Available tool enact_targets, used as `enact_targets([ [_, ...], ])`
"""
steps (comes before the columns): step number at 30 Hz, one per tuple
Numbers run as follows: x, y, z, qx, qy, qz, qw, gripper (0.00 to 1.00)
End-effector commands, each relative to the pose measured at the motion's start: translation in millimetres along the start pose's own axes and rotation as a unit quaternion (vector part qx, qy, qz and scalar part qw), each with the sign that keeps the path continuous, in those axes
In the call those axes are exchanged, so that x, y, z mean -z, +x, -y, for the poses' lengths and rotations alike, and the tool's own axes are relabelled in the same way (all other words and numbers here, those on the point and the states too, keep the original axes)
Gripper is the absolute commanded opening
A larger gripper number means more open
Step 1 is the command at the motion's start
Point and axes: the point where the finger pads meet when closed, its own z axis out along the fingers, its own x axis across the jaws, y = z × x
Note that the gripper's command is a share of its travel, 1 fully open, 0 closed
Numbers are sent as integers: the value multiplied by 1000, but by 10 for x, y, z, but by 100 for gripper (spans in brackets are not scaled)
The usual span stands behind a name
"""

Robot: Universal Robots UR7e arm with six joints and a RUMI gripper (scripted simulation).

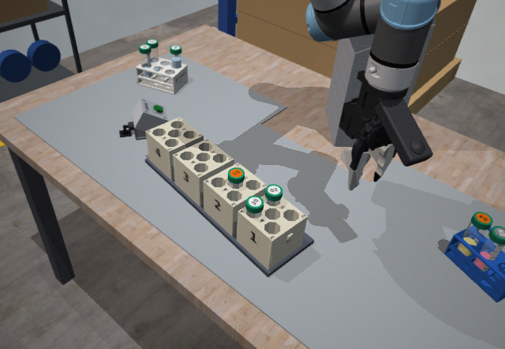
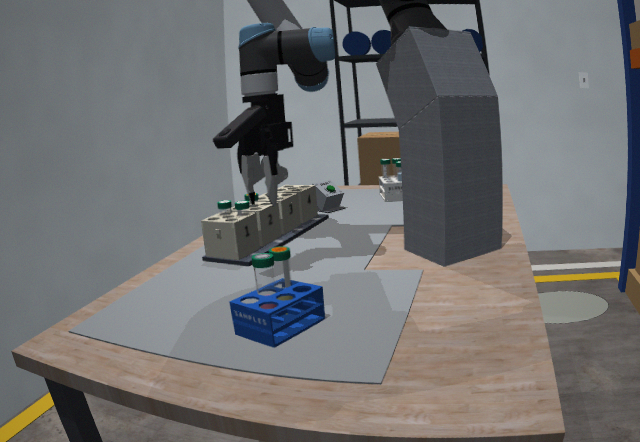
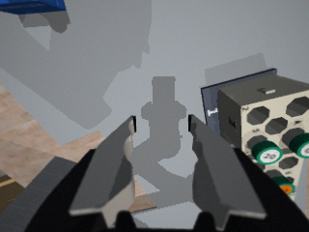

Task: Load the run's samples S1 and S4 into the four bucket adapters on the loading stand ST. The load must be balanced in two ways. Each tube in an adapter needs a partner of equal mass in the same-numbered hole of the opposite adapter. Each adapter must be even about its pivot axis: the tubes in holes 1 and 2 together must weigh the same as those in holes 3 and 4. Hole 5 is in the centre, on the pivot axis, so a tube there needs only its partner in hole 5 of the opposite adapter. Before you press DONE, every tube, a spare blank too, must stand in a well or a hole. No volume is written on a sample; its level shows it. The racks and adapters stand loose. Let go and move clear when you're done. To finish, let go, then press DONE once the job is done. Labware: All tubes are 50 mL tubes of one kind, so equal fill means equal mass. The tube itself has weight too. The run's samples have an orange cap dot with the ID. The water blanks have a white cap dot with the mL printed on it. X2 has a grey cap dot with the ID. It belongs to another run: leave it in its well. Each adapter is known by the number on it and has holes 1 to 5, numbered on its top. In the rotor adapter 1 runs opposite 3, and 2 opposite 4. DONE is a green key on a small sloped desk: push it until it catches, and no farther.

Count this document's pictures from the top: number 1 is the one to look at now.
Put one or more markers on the blue tube rack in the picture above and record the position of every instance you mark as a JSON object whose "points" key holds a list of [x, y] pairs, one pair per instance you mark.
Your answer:
{"points": [[483, 279]]}

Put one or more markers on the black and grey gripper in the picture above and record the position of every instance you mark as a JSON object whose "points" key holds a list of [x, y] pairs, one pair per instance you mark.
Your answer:
{"points": [[362, 122]]}

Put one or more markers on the grey bench mat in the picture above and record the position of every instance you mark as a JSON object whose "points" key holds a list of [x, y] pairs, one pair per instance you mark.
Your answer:
{"points": [[375, 277]]}

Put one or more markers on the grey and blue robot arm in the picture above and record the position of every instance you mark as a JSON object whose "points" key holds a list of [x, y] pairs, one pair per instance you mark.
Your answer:
{"points": [[400, 28]]}

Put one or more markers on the beige bucket adapter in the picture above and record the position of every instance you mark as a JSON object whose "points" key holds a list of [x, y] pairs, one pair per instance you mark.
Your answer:
{"points": [[274, 235], [197, 163], [167, 139], [222, 204]]}

